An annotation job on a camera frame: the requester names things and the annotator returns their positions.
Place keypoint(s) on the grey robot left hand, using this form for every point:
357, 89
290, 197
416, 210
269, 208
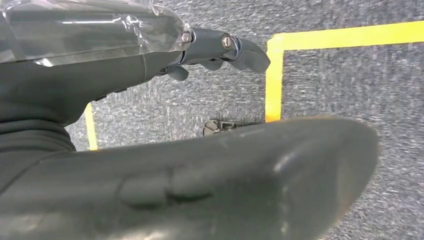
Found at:
232, 185

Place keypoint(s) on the black robot foot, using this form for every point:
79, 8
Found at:
215, 127

